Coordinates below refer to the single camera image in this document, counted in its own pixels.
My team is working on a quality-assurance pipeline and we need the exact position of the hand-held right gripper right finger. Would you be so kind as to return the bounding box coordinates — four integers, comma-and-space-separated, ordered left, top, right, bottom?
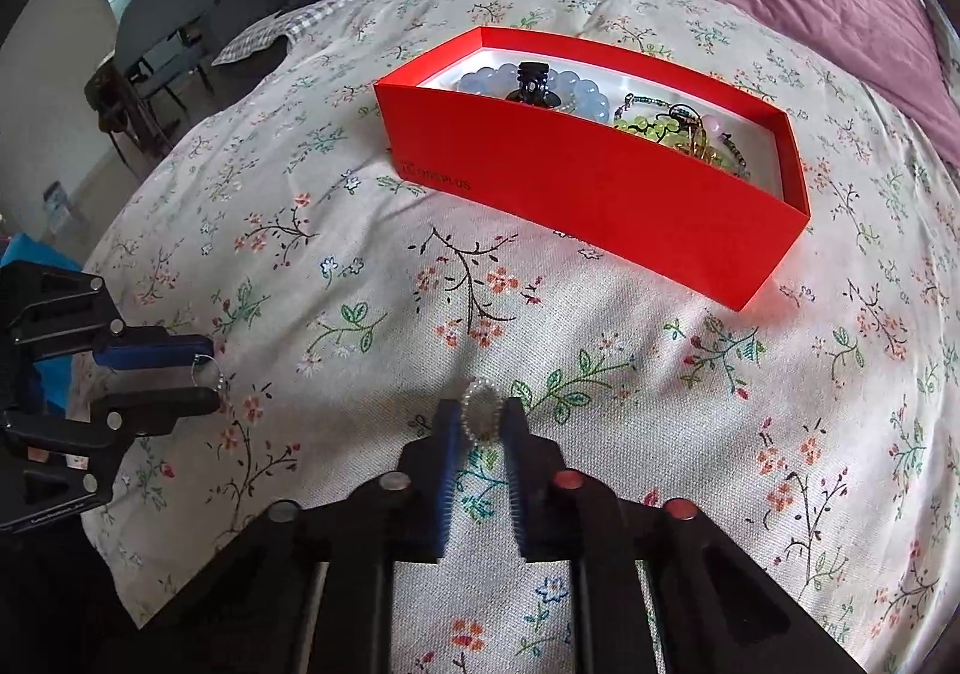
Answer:
504, 396, 863, 674

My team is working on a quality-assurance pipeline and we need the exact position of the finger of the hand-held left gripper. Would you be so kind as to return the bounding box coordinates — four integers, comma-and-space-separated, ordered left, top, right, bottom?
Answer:
0, 261, 216, 371
0, 385, 222, 506

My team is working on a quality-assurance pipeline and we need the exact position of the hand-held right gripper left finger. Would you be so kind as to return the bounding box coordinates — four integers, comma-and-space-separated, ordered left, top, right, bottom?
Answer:
135, 398, 460, 674

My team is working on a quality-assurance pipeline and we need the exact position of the thin silver hoop earring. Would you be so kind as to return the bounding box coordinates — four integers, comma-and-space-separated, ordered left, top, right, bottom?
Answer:
191, 353, 230, 394

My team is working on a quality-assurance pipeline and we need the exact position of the small white bead ring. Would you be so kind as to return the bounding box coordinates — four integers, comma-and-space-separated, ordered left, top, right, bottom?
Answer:
459, 378, 502, 446

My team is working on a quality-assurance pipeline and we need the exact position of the red cardboard box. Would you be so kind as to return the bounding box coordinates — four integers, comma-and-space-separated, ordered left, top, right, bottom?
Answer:
373, 27, 813, 311

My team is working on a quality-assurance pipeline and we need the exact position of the green bead bracelet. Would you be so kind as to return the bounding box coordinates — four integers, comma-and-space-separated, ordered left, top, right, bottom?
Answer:
615, 104, 710, 154

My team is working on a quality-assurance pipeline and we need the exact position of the black hair claw clip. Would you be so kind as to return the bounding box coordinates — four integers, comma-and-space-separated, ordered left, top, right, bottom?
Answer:
508, 62, 565, 109

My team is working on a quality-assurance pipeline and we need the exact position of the light blue bead bracelet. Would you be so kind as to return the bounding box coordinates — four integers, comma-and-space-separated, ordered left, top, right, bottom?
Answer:
454, 62, 612, 124

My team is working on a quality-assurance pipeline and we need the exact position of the blue object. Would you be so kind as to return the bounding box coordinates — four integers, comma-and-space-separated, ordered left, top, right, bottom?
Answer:
0, 235, 83, 405

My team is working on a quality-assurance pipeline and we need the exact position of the floral bedsheet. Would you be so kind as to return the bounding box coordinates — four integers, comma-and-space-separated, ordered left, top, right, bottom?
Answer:
79, 0, 960, 674

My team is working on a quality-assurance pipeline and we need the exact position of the small light blue packet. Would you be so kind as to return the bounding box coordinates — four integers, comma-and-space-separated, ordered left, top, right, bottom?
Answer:
43, 182, 77, 226

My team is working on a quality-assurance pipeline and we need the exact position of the grey checked cloth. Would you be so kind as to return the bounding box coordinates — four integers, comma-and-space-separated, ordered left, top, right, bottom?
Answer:
212, 0, 361, 67

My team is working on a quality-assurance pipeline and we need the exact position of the grey chair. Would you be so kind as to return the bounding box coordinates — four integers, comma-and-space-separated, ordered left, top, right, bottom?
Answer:
112, 0, 218, 112

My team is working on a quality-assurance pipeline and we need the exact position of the dark bead necklace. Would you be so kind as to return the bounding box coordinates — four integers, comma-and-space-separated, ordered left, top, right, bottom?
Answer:
622, 92, 751, 180

